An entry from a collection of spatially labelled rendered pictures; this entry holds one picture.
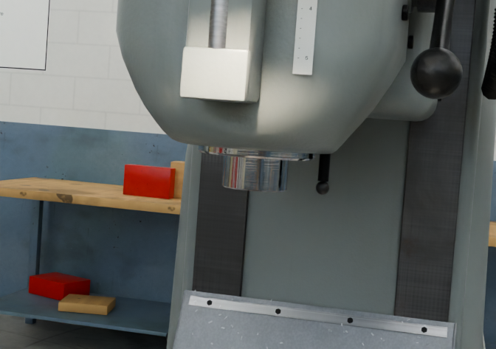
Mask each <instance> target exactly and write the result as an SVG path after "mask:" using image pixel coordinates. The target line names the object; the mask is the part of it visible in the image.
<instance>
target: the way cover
mask: <svg viewBox="0 0 496 349"><path fill-rule="evenodd" d="M232 299H233V300H232ZM194 301H195V305H194ZM270 301H271V300H261V299H255V298H248V297H237V296H231V295H225V294H213V293H207V292H200V291H189V290H184V293H183V297H182V303H181V307H180V311H179V318H178V321H177V325H176V332H175V336H174V339H173V346H172V349H266V347H268V349H455V338H456V328H457V323H451V322H440V321H434V320H428V319H416V318H410V317H398V316H392V315H386V314H375V313H368V312H362V311H351V310H345V309H338V308H326V307H320V306H314V305H303V304H297V303H285V302H278V301H271V302H270ZM219 306H221V307H220V308H219ZM196 310H198V311H196ZM219 314H221V315H220V316H219ZM226 316H227V318H226V319H224V318H225V317H226ZM407 319H410V320H408V321H407ZM209 321H212V322H211V323H208V322H209ZM402 321H403V323H402ZM341 323H342V326H341ZM231 325H233V328H232V326H231ZM221 327H224V328H225V329H223V328H221ZM328 330H331V331H332V332H330V331H328ZM343 331H347V333H346V332H345V333H343ZM238 332H239V334H238ZM192 333H193V335H192ZM257 333H258V335H257ZM371 333H373V335H372V334H371ZM241 336H242V340H241ZM417 336H418V337H421V338H418V337H417ZM380 338H382V339H380ZM382 340H384V342H383V341H382ZM211 342H212V343H213V344H212V345H211ZM280 342H282V343H283V344H280ZM417 342H418V343H417ZM362 343H363V344H364V345H362ZM427 343H429V344H428V345H425V344H427Z"/></svg>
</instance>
